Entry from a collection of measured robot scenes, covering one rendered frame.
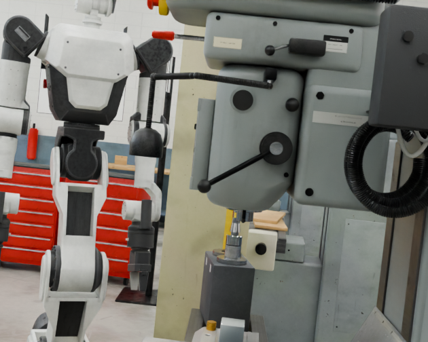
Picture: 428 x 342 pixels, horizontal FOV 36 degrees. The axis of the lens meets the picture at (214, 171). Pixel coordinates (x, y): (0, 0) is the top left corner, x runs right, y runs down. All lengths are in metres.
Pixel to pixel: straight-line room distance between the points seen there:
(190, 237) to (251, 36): 1.99
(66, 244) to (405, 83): 1.23
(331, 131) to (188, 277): 2.02
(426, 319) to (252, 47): 0.67
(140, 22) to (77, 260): 8.88
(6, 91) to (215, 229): 1.49
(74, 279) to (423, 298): 1.07
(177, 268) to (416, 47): 2.31
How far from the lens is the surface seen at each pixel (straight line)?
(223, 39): 1.40
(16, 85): 2.13
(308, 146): 1.40
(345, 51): 1.42
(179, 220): 3.27
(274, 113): 1.42
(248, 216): 1.50
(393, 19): 1.19
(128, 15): 10.81
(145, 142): 1.39
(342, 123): 1.41
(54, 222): 6.37
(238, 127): 1.41
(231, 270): 1.88
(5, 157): 2.14
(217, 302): 1.89
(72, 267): 2.05
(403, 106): 1.18
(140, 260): 2.14
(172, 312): 3.36
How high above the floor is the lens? 1.47
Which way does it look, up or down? 3 degrees down
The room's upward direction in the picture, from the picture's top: 6 degrees clockwise
